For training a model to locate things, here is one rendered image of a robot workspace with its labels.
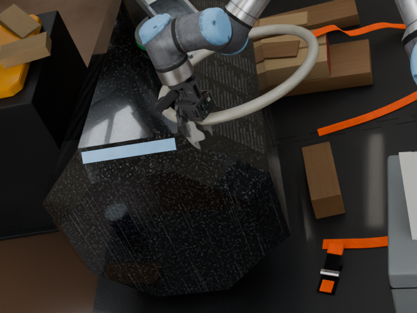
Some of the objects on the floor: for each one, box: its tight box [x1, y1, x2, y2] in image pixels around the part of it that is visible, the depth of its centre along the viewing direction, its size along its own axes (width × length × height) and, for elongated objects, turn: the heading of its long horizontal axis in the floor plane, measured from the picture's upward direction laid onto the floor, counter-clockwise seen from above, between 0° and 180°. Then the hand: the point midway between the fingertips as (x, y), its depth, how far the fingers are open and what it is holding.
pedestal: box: [0, 11, 87, 241], centre depth 352 cm, size 66×66×74 cm
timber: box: [302, 142, 345, 219], centre depth 320 cm, size 30×12×12 cm, turn 18°
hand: (201, 138), depth 214 cm, fingers closed on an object, 5 cm apart
